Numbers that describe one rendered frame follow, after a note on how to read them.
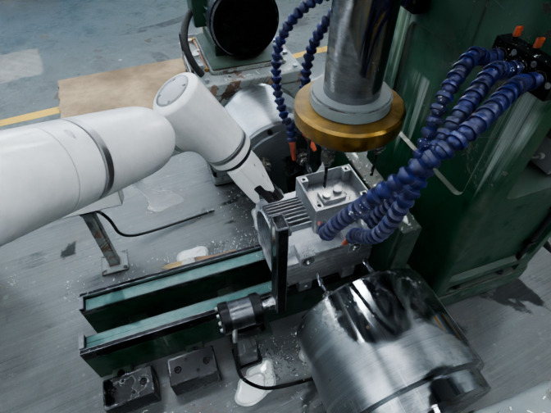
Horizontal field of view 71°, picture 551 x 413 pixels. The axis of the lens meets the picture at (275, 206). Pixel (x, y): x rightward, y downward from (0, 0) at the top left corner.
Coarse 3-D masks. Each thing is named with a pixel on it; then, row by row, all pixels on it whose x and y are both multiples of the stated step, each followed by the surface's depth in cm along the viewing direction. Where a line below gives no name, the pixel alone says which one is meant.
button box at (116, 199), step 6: (120, 192) 88; (102, 198) 86; (108, 198) 86; (114, 198) 86; (120, 198) 87; (90, 204) 85; (96, 204) 86; (102, 204) 86; (108, 204) 86; (114, 204) 87; (120, 204) 87; (78, 210) 85; (84, 210) 85; (90, 210) 86; (96, 210) 86; (66, 216) 85
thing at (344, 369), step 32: (352, 288) 59; (384, 288) 58; (416, 288) 60; (320, 320) 60; (352, 320) 57; (384, 320) 55; (416, 320) 55; (448, 320) 58; (320, 352) 59; (352, 352) 55; (384, 352) 52; (416, 352) 52; (448, 352) 52; (320, 384) 59; (352, 384) 53; (384, 384) 51; (416, 384) 50; (448, 384) 50; (480, 384) 52
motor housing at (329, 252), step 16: (256, 208) 86; (272, 208) 77; (288, 208) 77; (304, 208) 78; (304, 224) 75; (304, 240) 76; (320, 240) 77; (336, 240) 77; (288, 256) 76; (320, 256) 77; (336, 256) 78; (352, 256) 79; (368, 256) 82; (288, 272) 76; (304, 272) 78; (320, 272) 80; (336, 272) 83
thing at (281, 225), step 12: (276, 216) 57; (276, 228) 55; (288, 228) 56; (276, 240) 57; (288, 240) 58; (276, 252) 59; (276, 264) 61; (276, 276) 64; (276, 288) 67; (288, 288) 69; (276, 300) 70; (276, 312) 73
